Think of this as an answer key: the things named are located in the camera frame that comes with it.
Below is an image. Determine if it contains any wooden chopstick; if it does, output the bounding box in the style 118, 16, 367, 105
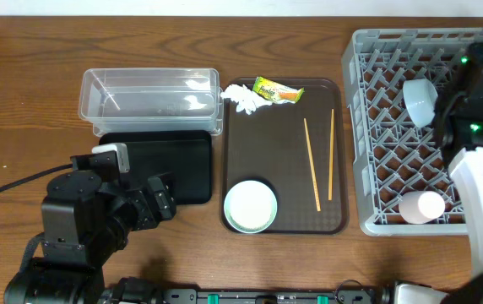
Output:
328, 109, 334, 201
303, 117, 321, 212

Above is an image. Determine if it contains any pink white cup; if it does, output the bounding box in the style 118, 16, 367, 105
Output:
399, 191, 445, 225

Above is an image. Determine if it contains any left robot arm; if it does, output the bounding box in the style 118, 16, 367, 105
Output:
3, 170, 176, 303

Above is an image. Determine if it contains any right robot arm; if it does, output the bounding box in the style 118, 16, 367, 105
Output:
432, 42, 483, 303

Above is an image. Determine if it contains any grey dishwasher rack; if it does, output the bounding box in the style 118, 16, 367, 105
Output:
342, 28, 483, 236

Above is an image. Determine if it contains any black plastic bin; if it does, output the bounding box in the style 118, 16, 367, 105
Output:
99, 130, 213, 205

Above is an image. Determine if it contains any pale green bowl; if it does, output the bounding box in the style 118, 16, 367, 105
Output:
223, 180, 278, 234

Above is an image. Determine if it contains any clear plastic bin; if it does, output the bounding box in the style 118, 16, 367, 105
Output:
79, 68, 224, 137

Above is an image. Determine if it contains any crumpled white tissue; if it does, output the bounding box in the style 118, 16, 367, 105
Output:
220, 84, 272, 115

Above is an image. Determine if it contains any dark brown serving tray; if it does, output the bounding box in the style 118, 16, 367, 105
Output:
222, 78, 349, 235

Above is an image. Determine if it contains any yellow green snack wrapper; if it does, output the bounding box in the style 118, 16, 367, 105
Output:
252, 77, 304, 104

